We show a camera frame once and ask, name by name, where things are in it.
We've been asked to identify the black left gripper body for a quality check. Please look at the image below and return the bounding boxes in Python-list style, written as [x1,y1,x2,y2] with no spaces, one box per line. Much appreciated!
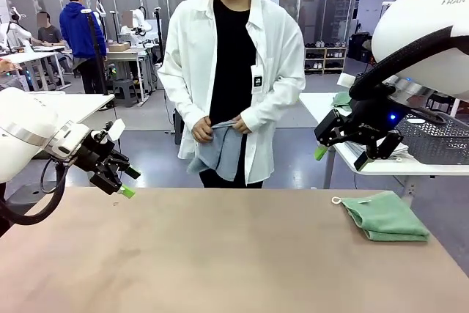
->
[75,133,118,178]

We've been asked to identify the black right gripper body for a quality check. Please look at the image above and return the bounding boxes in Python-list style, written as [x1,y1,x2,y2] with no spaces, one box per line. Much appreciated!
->
[342,102,402,141]

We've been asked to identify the green towel with white loop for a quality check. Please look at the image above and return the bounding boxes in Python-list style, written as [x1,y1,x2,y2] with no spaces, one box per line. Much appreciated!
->
[331,191,430,243]

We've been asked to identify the light blue towel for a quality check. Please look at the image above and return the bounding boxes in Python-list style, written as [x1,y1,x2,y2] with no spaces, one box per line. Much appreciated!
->
[186,119,245,182]

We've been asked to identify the person's right forearm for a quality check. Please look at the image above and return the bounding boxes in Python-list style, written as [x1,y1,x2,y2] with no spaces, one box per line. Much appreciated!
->
[158,70,206,127]

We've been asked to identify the person's left forearm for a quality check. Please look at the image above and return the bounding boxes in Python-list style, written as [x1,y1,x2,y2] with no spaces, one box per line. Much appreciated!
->
[243,74,306,134]

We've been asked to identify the dark grey plastic basket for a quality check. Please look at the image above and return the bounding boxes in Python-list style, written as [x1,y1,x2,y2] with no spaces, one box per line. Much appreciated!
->
[395,113,469,166]

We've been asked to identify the person's right hand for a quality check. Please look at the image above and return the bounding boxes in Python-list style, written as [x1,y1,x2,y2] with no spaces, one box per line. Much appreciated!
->
[191,117,215,144]

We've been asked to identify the person's left hand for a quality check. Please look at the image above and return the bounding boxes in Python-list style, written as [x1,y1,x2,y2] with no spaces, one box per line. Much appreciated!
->
[232,115,254,134]

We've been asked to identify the long white table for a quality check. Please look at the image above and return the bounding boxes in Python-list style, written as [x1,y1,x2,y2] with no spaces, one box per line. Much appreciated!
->
[298,92,469,196]

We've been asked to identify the plain green towel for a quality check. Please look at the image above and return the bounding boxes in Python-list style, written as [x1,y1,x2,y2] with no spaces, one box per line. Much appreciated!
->
[331,92,353,112]

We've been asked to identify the white table with slanted edge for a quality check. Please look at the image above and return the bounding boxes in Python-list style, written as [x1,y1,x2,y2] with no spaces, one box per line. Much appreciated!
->
[0,92,116,160]

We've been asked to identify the grey step stool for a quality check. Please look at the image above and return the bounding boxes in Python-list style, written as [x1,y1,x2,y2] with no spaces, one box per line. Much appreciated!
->
[174,109,184,145]
[111,78,139,108]

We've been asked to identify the wooden shoe shelf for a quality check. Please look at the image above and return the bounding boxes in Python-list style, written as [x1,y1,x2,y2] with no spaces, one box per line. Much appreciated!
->
[303,45,348,75]

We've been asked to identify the white ID badge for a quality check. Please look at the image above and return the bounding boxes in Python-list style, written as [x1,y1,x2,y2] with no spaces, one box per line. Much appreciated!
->
[252,65,265,92]

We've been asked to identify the black tripod pole white head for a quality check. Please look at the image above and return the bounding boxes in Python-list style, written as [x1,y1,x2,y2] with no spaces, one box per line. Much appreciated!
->
[81,8,111,96]

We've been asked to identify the white workbench with metal legs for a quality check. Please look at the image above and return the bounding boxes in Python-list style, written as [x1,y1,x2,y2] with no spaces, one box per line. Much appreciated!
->
[99,48,149,103]

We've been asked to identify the white background table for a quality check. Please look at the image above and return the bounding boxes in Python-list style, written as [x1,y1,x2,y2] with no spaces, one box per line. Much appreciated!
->
[0,51,70,91]

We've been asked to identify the person in white shirt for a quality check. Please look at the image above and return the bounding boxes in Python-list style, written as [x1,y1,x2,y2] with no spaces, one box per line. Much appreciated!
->
[157,0,307,188]

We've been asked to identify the person in blue hoodie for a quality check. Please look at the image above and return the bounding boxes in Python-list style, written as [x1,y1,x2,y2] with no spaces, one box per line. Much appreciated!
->
[59,0,108,95]

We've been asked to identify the seated person in black shirt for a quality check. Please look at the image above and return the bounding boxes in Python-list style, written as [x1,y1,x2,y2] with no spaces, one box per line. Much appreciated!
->
[36,11,69,47]

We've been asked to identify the seated person beside robot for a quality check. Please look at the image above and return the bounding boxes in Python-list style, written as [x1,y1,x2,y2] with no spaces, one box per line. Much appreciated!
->
[119,10,136,35]

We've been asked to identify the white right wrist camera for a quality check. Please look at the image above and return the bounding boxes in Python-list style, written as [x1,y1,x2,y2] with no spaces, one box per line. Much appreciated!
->
[336,73,355,89]

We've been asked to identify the thin black left gripper cable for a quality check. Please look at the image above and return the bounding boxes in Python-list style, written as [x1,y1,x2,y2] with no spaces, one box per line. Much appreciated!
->
[40,158,56,194]

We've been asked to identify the thick black right arm hose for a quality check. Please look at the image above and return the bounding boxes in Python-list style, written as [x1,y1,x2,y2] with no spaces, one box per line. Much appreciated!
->
[350,23,469,108]

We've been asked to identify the thick black arm hose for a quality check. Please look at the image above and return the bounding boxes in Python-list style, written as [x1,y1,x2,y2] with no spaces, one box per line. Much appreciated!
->
[350,23,469,108]
[0,161,67,226]

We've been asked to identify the thick black left arm hose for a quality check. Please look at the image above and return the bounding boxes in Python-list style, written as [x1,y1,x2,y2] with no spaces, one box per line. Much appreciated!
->
[0,161,67,226]

